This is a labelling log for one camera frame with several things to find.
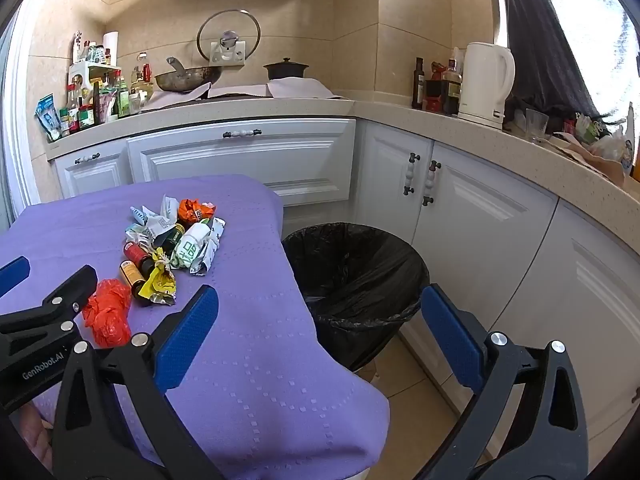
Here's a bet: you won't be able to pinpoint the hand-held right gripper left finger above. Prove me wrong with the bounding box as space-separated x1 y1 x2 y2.
50 285 226 480

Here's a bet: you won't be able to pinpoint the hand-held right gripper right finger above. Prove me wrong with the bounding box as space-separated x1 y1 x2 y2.
417 284 590 480

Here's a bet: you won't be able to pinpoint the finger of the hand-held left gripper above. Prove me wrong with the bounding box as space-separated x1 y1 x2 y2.
0 265 98 336
0 256 31 297

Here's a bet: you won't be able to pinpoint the red plastic bag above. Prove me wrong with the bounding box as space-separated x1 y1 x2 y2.
81 279 133 348

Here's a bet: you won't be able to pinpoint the brown bottle yellow label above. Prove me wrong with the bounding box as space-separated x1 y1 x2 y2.
118 260 153 307

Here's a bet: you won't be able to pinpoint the yellow wrapper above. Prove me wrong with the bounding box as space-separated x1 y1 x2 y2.
137 247 178 306

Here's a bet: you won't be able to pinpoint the brown bottle red label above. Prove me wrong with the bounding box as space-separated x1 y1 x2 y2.
123 241 157 273

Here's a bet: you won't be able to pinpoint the white green-print wrapper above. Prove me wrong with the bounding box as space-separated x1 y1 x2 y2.
170 222 211 271

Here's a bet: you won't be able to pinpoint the dark bottle green label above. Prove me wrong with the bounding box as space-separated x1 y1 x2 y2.
157 223 187 261

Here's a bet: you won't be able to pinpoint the white wrappers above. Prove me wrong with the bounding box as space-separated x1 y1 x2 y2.
142 212 177 240

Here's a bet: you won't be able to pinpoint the white black-print packet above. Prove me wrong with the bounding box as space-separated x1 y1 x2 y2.
192 217 226 277

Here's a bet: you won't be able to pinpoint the black-lined trash bin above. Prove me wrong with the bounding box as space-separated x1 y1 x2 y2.
281 222 431 373

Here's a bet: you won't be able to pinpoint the white plastic wrapper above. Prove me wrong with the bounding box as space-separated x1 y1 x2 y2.
157 195 180 222

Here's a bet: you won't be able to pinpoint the orange wrapper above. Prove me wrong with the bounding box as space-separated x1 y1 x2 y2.
177 198 219 226

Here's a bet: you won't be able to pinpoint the person's left hand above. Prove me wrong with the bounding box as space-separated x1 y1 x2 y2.
17 402 55 472

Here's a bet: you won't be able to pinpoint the purple tablecloth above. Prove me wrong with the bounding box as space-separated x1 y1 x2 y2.
0 175 391 480

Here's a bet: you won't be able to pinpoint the small white cabinet door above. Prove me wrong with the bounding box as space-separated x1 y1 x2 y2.
52 140 132 198

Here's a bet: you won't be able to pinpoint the large white cabinet door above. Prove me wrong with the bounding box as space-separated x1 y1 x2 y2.
492 200 640 461

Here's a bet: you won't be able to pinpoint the blue seasoning packet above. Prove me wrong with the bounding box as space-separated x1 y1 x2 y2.
35 94 63 142

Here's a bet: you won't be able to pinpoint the narrow white cabinet door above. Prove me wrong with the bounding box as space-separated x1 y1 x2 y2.
356 121 435 233

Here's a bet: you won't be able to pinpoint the wide white drawer front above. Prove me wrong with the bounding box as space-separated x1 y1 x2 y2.
126 119 357 206

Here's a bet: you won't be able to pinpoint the cluster of condiment bottles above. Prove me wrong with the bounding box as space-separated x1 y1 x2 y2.
59 32 156 136

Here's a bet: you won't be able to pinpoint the white condiment rack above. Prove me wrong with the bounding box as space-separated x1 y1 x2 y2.
67 62 123 91

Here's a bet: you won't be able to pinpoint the clear glass cup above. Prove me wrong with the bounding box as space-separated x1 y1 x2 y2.
525 108 550 143

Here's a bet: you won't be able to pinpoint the brown paper bag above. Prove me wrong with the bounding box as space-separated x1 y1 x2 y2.
542 132 633 186

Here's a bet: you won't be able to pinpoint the steel wok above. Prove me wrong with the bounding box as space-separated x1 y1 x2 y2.
154 56 223 93

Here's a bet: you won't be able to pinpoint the paper towel roll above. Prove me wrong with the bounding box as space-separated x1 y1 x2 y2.
102 31 120 66

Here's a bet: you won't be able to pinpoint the dark bottle red cap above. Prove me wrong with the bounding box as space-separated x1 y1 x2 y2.
425 61 448 113

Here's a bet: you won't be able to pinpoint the white plastic bag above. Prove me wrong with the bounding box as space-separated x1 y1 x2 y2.
590 102 638 171

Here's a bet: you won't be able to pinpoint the green white packets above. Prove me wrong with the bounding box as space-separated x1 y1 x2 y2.
572 112 603 142

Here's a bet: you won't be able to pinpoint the white electric kettle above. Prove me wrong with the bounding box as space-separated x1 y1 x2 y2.
457 42 516 130

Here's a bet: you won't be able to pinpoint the slim dark oil bottle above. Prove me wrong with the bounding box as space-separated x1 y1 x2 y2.
411 57 426 110

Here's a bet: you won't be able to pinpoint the white stove cover cloth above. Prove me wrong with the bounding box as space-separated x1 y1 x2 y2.
150 77 346 111

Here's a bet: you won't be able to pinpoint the black lidded pot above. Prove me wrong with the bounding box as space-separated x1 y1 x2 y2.
263 57 310 81

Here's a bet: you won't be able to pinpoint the glass pot lid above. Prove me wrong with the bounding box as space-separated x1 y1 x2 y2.
196 9 262 63

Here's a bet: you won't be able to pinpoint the dark curtain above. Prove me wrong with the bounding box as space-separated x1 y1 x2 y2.
500 0 601 121

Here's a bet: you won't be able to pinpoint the bright window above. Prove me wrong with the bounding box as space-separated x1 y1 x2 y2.
525 0 640 126

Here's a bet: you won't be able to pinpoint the white wall lid holder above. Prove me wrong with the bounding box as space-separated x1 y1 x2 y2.
209 40 247 66

